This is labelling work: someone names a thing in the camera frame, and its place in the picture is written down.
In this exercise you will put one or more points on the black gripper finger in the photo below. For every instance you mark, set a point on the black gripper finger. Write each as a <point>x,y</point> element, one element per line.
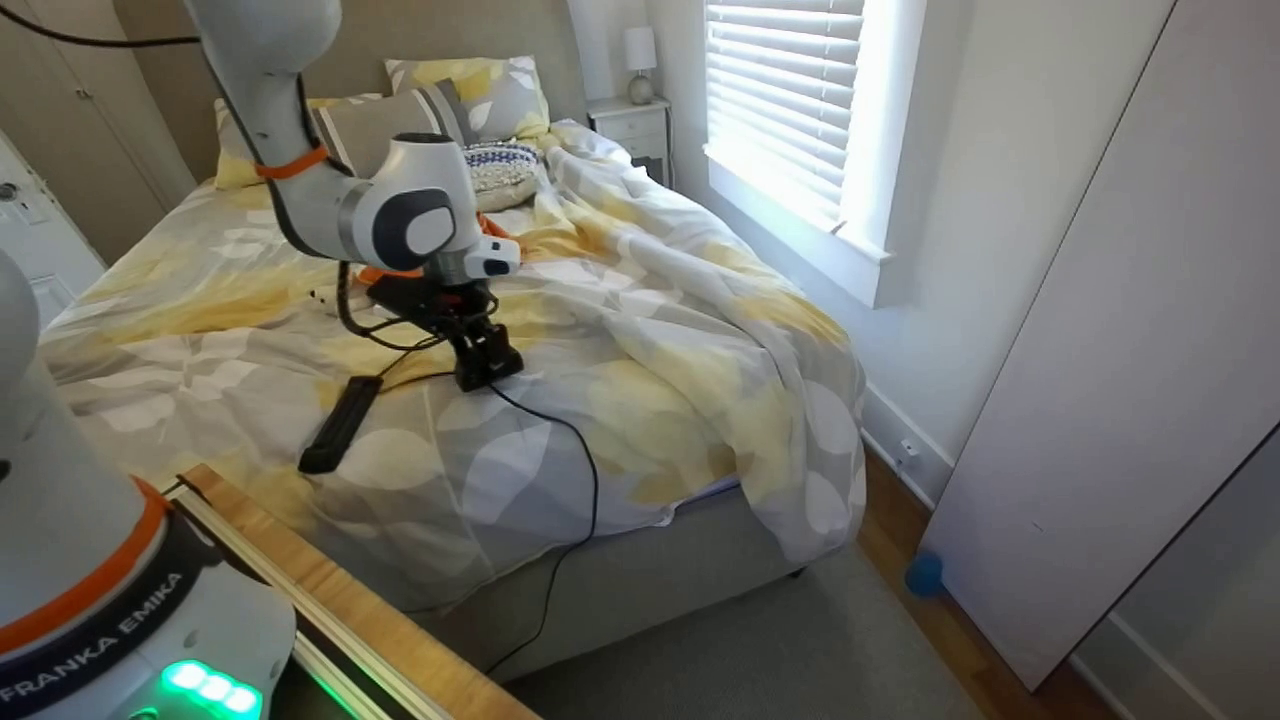
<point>468,357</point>
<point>503,352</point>

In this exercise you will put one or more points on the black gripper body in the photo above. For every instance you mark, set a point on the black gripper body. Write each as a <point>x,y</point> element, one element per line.
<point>435,303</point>

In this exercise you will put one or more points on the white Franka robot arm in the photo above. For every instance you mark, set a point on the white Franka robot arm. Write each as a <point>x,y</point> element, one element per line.
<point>361,214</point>

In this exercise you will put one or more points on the grey bed base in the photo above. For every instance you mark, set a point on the grey bed base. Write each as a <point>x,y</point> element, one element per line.
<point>664,574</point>

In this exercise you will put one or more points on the black remote control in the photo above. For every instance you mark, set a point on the black remote control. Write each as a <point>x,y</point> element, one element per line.
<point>340,420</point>

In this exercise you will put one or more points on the blue white knit pillow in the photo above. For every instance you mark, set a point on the blue white knit pillow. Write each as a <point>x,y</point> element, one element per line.
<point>504,172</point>

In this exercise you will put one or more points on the yellow grey floral duvet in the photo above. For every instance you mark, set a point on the yellow grey floral duvet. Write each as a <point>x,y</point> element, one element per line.
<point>664,387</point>

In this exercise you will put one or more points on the white nightstand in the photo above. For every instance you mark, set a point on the white nightstand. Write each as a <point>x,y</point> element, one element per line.
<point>636,133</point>

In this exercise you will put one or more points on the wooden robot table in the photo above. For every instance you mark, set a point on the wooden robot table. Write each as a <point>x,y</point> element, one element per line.
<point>385,626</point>

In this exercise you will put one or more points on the small white table lamp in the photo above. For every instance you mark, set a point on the small white table lamp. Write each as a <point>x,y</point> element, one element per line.
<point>643,56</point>

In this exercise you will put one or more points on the white window blinds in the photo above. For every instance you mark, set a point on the white window blinds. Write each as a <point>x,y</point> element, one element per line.
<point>780,105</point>

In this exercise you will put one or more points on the small blue ball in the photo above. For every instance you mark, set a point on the small blue ball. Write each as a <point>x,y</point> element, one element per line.
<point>925,574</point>

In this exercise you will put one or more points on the white leaning board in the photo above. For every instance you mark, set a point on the white leaning board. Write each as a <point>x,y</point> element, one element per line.
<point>1132,332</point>

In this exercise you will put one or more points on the white window frame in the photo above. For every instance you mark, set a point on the white window frame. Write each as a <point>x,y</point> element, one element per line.
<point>887,147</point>

